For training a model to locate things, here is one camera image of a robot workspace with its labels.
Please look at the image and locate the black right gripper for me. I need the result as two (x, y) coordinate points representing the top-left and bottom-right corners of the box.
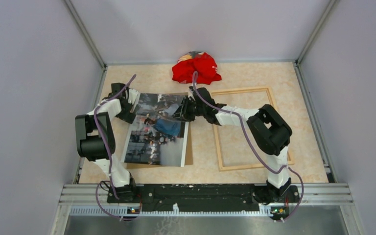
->
(171, 97), (206, 122)

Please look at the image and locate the printed colour photo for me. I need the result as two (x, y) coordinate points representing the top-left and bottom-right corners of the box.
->
(121, 93), (188, 167)

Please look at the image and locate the brown cardboard backing board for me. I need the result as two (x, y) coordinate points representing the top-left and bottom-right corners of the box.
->
(121, 124), (193, 169)

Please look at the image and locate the light wooden picture frame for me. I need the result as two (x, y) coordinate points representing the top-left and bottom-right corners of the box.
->
(210, 86), (295, 172)

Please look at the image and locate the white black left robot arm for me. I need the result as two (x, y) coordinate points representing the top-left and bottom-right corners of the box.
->
(74, 83), (139, 203)

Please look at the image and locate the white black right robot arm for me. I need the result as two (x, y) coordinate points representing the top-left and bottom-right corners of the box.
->
(172, 86), (292, 202)

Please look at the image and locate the red crumpled cloth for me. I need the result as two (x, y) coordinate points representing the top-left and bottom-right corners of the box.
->
(171, 51), (222, 85)

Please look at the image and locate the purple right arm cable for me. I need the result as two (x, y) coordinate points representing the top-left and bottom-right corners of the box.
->
(191, 70), (306, 223)

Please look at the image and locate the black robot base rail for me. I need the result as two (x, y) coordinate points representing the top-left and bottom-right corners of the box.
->
(107, 184), (299, 212)

